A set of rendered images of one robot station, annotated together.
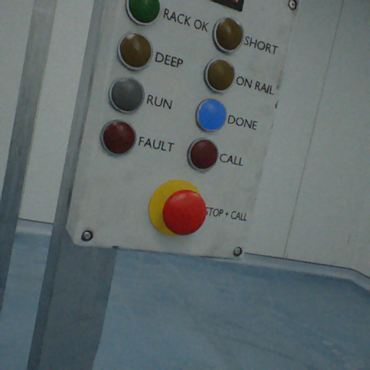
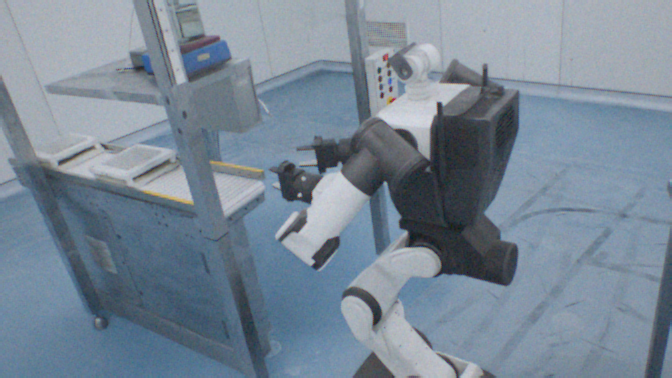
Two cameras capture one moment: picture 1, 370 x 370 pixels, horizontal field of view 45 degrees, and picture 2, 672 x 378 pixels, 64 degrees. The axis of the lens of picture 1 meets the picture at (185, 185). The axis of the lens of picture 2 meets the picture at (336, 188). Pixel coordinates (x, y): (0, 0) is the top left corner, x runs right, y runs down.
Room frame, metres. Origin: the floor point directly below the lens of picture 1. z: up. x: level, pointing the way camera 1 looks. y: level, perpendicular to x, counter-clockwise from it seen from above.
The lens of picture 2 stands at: (-1.45, 1.30, 1.68)
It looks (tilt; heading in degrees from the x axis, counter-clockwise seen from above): 27 degrees down; 332
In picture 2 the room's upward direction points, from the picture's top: 9 degrees counter-clockwise
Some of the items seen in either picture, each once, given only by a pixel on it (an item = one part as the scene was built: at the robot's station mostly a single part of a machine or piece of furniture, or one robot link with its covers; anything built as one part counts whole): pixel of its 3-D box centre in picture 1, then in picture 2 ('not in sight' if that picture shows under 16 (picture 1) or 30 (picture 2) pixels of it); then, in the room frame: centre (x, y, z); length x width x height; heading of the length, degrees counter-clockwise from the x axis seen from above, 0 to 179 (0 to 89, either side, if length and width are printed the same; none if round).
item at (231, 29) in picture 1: (229, 34); not in sight; (0.41, -0.01, 1.06); 0.03 x 0.01 x 0.03; 115
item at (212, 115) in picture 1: (212, 115); not in sight; (0.41, -0.01, 0.99); 0.03 x 0.01 x 0.03; 115
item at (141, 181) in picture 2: not in sight; (136, 171); (0.69, 1.07, 0.86); 0.24 x 0.24 x 0.02; 25
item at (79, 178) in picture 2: not in sight; (93, 181); (0.72, 1.24, 0.87); 1.32 x 0.02 x 0.03; 25
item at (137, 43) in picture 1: (136, 50); not in sight; (0.37, 0.06, 1.03); 0.03 x 0.01 x 0.03; 115
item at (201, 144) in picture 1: (204, 154); not in sight; (0.41, -0.01, 0.96); 0.03 x 0.01 x 0.03; 115
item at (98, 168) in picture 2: not in sight; (132, 161); (0.69, 1.07, 0.91); 0.25 x 0.24 x 0.02; 115
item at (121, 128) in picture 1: (118, 137); not in sight; (0.37, 0.06, 0.96); 0.03 x 0.01 x 0.03; 115
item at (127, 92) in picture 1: (127, 94); not in sight; (0.37, 0.06, 0.99); 0.03 x 0.01 x 0.03; 115
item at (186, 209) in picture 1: (178, 209); not in sight; (0.40, 0.00, 0.90); 0.04 x 0.04 x 0.04; 25
